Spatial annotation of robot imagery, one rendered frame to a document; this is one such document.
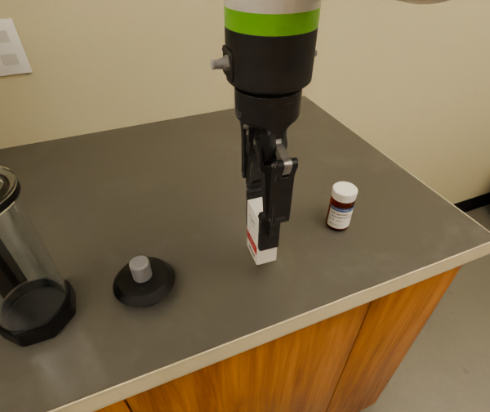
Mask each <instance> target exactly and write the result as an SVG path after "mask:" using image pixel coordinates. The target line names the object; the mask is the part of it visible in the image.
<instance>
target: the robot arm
mask: <svg viewBox="0 0 490 412"><path fill-rule="evenodd" d="M397 1H401V2H407V3H412V4H421V5H422V4H435V3H441V2H446V1H450V0H397ZM321 2H322V0H224V19H225V45H223V46H222V51H223V57H221V58H220V59H215V60H211V68H212V70H214V69H222V70H223V72H224V74H225V75H226V79H227V81H228V82H229V83H230V84H231V85H232V86H234V109H235V115H236V117H237V118H238V120H239V121H240V124H241V135H242V177H243V178H246V184H245V185H246V187H247V188H248V189H249V190H247V201H248V200H249V199H255V198H260V197H262V203H263V212H260V213H259V215H258V218H259V234H258V249H259V250H260V251H264V250H266V249H272V248H276V247H278V242H279V232H280V223H281V222H288V221H289V218H290V212H291V204H292V191H293V184H294V176H295V173H296V170H297V168H298V165H299V162H298V159H297V157H292V158H289V156H288V154H287V151H286V149H287V129H288V127H289V126H290V125H291V124H293V123H294V122H295V121H296V120H297V119H298V117H299V115H300V110H301V96H302V89H303V88H304V87H306V86H307V85H309V84H310V82H311V80H312V73H313V67H314V57H315V56H317V55H318V52H317V51H315V48H316V41H317V34H318V27H319V15H320V8H321ZM246 224H247V208H246Z"/></svg>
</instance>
